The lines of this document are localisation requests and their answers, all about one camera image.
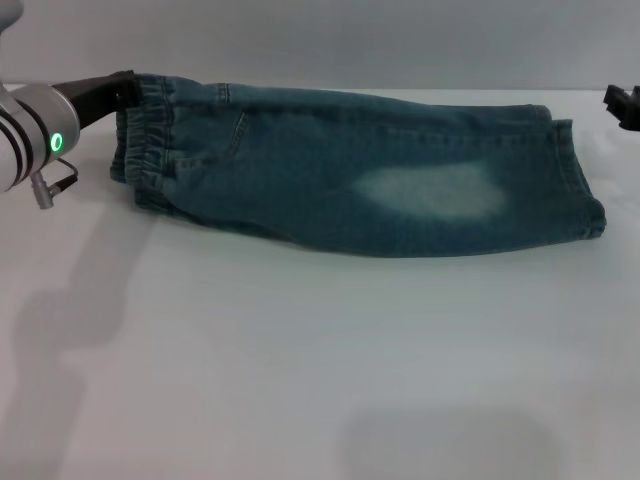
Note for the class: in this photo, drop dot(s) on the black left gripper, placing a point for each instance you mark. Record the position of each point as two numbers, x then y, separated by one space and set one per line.
90 97

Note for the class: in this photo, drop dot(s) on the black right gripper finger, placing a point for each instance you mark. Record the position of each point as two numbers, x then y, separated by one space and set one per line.
625 107

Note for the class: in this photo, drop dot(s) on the blue denim shorts cartoon print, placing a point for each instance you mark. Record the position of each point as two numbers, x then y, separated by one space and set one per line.
350 180

